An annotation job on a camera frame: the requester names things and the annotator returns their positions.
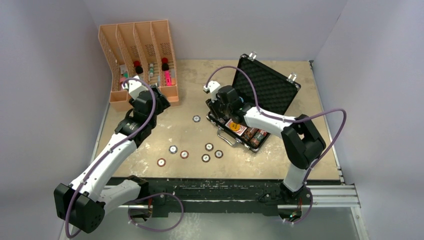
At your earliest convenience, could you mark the orange dealer button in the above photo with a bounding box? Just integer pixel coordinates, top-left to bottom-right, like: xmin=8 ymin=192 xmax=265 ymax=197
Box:
xmin=229 ymin=122 xmax=241 ymax=132

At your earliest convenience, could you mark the blue white poker chip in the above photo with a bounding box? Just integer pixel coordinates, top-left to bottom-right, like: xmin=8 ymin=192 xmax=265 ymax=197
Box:
xmin=192 ymin=115 xmax=201 ymax=123
xmin=168 ymin=145 xmax=178 ymax=154

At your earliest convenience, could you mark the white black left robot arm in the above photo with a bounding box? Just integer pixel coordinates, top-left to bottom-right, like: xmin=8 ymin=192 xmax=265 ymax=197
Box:
xmin=53 ymin=85 xmax=170 ymax=239

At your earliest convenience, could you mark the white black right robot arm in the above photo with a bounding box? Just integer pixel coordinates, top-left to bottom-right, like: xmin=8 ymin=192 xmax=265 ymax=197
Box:
xmin=203 ymin=81 xmax=327 ymax=204

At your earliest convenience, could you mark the red playing card deck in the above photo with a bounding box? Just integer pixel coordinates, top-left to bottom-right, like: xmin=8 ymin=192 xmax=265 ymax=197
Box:
xmin=225 ymin=120 xmax=247 ymax=137

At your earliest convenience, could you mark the pink highlighter marker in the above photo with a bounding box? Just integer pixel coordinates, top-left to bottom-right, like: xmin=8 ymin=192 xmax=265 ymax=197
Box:
xmin=163 ymin=70 xmax=173 ymax=86

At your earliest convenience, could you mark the red black marker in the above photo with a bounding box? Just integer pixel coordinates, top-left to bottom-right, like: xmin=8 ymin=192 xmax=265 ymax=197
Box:
xmin=161 ymin=57 xmax=170 ymax=72
xmin=133 ymin=60 xmax=144 ymax=75

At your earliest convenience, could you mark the peach plastic desk organizer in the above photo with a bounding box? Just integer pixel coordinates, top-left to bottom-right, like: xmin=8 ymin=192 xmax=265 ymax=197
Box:
xmin=98 ymin=19 xmax=180 ymax=112

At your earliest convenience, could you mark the black aluminium poker case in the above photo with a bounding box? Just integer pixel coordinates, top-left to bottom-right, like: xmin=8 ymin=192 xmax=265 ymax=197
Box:
xmin=206 ymin=53 xmax=301 ymax=152

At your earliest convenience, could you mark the red white poker chip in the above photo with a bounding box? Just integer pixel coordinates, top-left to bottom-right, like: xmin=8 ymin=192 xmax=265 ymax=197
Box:
xmin=180 ymin=150 xmax=189 ymax=159
xmin=156 ymin=158 xmax=167 ymax=167

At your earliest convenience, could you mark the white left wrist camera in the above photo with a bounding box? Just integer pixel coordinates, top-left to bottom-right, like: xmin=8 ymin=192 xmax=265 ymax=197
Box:
xmin=121 ymin=79 xmax=148 ymax=100

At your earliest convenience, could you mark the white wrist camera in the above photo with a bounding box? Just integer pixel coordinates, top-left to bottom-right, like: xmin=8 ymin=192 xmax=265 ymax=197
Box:
xmin=121 ymin=79 xmax=148 ymax=100
xmin=203 ymin=80 xmax=221 ymax=98

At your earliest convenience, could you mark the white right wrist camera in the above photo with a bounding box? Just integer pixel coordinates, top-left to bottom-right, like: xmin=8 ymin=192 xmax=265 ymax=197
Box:
xmin=203 ymin=80 xmax=221 ymax=98

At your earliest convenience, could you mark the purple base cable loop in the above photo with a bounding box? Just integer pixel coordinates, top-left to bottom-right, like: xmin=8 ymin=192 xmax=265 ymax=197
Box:
xmin=127 ymin=192 xmax=185 ymax=233

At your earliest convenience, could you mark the black metal base rail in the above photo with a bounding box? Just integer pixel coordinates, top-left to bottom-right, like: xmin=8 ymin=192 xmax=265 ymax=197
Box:
xmin=109 ymin=177 xmax=314 ymax=220

